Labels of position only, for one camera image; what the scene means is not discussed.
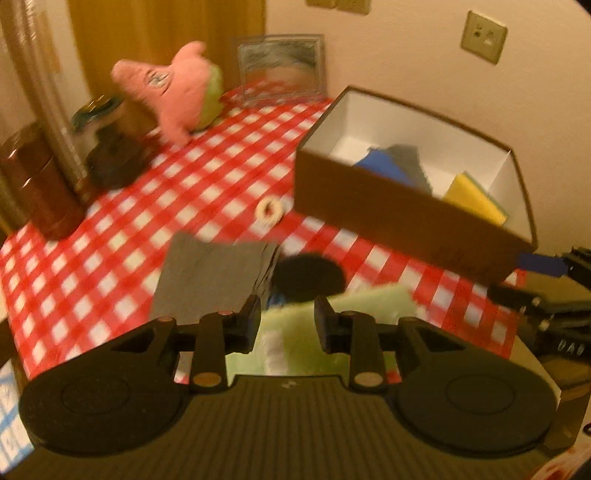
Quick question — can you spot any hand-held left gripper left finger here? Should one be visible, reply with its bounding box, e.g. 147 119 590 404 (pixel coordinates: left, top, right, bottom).
99 295 262 394

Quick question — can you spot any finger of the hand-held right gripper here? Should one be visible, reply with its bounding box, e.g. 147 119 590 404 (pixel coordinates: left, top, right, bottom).
517 247 591 280
488 282 591 324

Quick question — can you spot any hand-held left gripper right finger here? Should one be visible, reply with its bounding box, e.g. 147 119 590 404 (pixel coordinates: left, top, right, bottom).
314 295 467 393

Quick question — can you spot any brown cardboard box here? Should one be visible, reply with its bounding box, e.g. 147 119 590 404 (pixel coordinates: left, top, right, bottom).
294 85 539 287

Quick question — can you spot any black round pad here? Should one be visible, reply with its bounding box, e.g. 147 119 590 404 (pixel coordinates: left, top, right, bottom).
272 253 347 303

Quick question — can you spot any yellow sponge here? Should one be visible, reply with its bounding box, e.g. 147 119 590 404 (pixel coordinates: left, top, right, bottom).
442 172 509 227

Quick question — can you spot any cream hair scrunchie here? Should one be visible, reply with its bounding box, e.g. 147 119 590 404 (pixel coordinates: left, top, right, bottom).
255 198 286 223

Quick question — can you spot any red white checkered tablecloth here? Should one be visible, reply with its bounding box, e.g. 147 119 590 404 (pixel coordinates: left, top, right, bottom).
0 80 529 384

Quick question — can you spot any blue sponge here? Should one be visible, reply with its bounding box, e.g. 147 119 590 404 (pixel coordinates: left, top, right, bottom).
355 147 416 188

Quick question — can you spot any grey sponge cloth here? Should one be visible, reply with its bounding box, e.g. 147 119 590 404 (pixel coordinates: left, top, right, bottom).
388 144 434 195

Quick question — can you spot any black bowl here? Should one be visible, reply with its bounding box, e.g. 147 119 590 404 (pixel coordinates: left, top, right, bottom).
87 127 155 190

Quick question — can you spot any pink starfish plush toy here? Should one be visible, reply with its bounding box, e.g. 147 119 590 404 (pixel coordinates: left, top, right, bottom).
112 41 225 146

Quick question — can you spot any brown cylindrical canister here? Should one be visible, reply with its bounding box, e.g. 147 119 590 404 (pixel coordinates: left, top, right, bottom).
0 122 86 241

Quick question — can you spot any blue white checked cloth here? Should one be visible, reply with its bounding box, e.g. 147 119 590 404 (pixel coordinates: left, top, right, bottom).
0 360 35 467

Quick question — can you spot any glass jar with green lid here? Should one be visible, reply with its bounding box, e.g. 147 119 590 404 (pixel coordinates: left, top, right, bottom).
71 95 153 153

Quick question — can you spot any sheer curtain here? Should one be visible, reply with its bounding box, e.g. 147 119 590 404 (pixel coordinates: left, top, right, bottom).
0 0 88 185

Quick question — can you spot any beige wall socket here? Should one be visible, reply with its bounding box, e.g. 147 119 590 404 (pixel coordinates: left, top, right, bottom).
460 10 509 65

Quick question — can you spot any clear picture frame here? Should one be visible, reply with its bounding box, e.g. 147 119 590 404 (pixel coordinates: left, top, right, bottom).
237 33 328 103

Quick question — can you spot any beige wall switch plate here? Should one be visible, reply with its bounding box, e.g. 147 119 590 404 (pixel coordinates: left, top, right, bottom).
307 0 371 16

